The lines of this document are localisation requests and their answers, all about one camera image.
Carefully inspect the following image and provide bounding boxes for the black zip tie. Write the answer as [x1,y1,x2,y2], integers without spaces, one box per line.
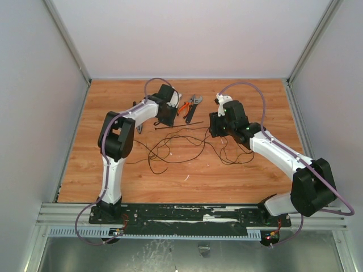
[154,121,203,130]

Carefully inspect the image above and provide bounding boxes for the black wire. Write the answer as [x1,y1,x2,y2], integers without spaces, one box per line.
[126,124,256,175]

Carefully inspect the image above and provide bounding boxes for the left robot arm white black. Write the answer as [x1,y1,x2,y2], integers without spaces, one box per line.
[96,80,181,224]

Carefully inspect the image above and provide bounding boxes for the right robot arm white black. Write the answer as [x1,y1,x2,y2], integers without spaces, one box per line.
[209,96,337,226]

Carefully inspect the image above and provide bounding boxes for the small orange black pliers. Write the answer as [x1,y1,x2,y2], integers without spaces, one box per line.
[177,98,193,119]

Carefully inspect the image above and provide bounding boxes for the large orange black pliers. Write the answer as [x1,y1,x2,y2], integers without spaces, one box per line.
[132,100,145,134]

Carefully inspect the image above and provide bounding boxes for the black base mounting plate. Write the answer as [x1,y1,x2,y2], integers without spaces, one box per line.
[88,203,292,234]

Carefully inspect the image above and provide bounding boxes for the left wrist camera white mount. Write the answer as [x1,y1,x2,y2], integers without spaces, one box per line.
[167,90,182,108]

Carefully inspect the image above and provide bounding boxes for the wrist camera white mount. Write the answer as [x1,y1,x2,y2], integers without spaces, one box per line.
[167,90,182,108]
[216,94,233,117]

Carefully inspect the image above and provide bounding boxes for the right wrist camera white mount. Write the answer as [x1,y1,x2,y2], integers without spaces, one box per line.
[216,94,233,117]

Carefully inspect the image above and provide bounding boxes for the adjustable wrench black handle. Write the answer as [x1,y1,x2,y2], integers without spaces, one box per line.
[184,95,203,124]

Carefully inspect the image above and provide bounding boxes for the grey slotted cable duct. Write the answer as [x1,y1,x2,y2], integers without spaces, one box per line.
[48,226,262,241]

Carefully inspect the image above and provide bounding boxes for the aluminium frame rails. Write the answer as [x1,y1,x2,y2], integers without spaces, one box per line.
[36,202,348,231]

